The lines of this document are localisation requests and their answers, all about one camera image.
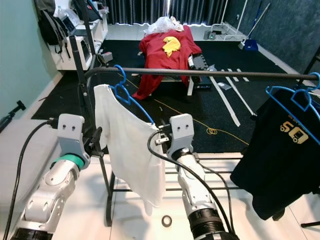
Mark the blue plastic hanger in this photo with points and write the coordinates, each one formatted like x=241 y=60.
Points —
x=282 y=89
x=142 y=112

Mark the white shirt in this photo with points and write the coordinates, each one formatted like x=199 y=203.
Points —
x=130 y=155

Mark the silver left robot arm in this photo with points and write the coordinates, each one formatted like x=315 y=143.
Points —
x=45 y=200

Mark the black rubber floor mat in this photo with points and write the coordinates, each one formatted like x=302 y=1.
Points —
x=190 y=95

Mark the red shirt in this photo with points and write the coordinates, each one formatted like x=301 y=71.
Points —
x=162 y=65

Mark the long white floor strip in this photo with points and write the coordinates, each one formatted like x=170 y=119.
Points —
x=225 y=100
x=240 y=97

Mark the black metal clothes rack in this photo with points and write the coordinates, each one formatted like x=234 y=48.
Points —
x=205 y=73

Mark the grey power adapter box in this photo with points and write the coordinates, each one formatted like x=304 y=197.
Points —
x=106 y=57

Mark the black selfie stick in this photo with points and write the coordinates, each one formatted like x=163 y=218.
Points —
x=12 y=117

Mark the white cabinet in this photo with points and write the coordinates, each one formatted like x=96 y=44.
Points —
x=75 y=55

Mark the short white floor strip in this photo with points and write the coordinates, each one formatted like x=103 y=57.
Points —
x=232 y=70

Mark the white plastic bag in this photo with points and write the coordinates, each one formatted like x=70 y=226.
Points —
x=162 y=25

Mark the black t-shirt with gold print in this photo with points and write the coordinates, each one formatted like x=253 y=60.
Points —
x=275 y=165

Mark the black backpack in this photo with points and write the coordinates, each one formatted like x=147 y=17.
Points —
x=52 y=30

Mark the thin black stand pole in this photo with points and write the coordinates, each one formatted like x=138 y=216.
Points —
x=89 y=20

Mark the blue dustpan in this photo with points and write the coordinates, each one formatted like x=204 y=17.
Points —
x=249 y=45

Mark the dark pleated curtain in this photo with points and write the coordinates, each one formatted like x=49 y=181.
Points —
x=155 y=10

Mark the black bag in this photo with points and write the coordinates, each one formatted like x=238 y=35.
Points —
x=84 y=9

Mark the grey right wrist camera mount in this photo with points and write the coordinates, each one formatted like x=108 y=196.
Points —
x=181 y=131

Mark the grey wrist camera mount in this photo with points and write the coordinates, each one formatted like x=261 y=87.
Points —
x=181 y=131
x=70 y=132

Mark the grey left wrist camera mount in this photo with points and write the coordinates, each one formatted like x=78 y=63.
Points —
x=70 y=132

